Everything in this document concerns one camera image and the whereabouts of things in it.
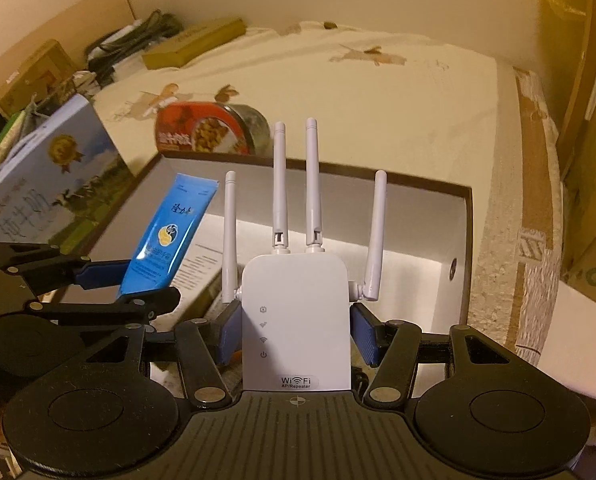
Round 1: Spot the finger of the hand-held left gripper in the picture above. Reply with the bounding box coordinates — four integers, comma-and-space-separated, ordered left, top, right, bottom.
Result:
0, 242, 132, 295
25, 287, 181, 323

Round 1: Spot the blue milk carton box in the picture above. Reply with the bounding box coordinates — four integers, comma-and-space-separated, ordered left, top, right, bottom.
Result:
0, 92, 136, 256

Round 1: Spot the brown cardboard box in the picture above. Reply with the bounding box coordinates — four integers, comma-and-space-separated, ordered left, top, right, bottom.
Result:
0, 39, 78, 116

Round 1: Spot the olive flat box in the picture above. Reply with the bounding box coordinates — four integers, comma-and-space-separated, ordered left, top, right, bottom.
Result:
142, 17, 246, 70

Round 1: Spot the white wifi repeater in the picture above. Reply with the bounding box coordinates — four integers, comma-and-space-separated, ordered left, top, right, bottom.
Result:
223, 117, 389, 393

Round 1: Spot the green package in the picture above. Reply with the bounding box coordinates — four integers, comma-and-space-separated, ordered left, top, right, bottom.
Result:
0, 105, 38, 183

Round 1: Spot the brown storage box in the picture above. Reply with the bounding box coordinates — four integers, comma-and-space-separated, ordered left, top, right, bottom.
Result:
85, 152, 475, 337

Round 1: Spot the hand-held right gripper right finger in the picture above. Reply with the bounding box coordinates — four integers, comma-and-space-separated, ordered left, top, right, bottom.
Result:
350, 302, 511, 406

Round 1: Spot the black cable bundle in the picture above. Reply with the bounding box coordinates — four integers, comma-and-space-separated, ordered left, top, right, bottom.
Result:
85, 9, 183, 86

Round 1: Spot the white tall printed carton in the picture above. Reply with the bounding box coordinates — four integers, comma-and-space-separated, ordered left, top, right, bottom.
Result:
170, 240, 229, 306

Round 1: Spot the cream printed tablecloth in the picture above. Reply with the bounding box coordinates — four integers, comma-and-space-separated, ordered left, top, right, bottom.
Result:
85, 20, 566, 356

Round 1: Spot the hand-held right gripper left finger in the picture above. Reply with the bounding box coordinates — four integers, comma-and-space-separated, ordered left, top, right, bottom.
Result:
85, 300, 243, 408

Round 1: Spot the blue tube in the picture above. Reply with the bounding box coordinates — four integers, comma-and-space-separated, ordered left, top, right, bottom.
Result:
116, 173, 219, 297

